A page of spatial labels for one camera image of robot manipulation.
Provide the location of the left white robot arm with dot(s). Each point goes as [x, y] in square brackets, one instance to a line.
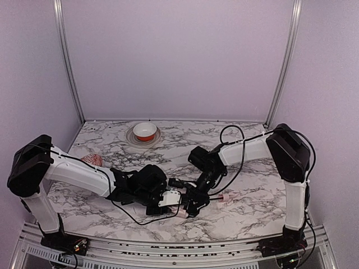
[40, 160]

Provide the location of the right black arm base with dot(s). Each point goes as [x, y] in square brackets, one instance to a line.
[279, 245]

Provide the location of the aluminium front rail frame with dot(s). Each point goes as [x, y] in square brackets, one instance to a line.
[115, 253]

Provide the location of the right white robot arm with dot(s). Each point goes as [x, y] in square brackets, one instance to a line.
[293, 158]

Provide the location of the red patterned round pouch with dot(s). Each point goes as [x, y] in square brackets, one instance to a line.
[93, 159]

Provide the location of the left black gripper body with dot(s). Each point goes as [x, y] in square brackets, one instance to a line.
[155, 206]

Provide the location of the aluminium corner post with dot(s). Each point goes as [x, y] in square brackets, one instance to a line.
[60, 22]
[288, 53]

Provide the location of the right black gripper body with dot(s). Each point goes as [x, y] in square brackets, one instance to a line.
[193, 200]

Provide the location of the left aluminium corner post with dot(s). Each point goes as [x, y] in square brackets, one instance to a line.
[60, 22]

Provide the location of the red and white bowl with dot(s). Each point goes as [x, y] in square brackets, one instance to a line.
[145, 131]

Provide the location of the grey round plate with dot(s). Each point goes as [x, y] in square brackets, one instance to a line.
[134, 142]

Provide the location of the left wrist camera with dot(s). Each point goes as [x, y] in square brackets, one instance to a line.
[170, 198]

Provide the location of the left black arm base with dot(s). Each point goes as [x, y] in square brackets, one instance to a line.
[71, 243]

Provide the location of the right aluminium corner post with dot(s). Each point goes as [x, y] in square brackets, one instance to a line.
[288, 53]

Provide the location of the pink and black umbrella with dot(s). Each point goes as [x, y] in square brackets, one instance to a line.
[220, 200]

